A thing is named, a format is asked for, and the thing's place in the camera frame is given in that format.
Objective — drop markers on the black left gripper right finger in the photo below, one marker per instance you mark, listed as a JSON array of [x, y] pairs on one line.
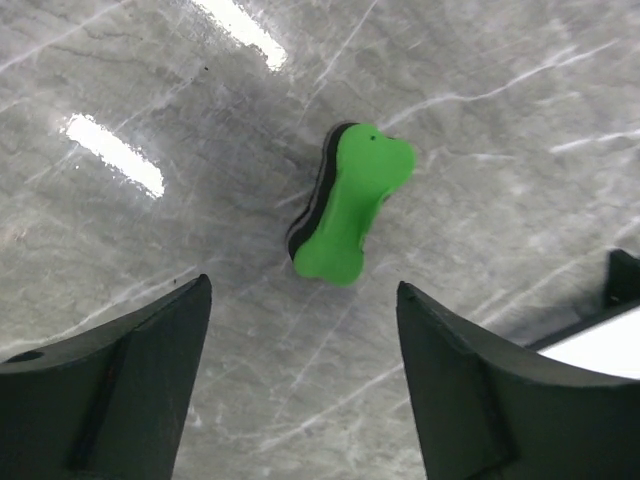
[[486, 408]]

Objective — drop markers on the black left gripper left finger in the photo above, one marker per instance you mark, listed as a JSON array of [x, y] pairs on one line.
[[111, 402]]

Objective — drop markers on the white whiteboard black frame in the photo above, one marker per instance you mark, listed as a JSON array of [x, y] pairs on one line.
[[607, 341]]

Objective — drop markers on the green bone-shaped eraser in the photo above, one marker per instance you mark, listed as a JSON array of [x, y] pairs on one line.
[[361, 168]]

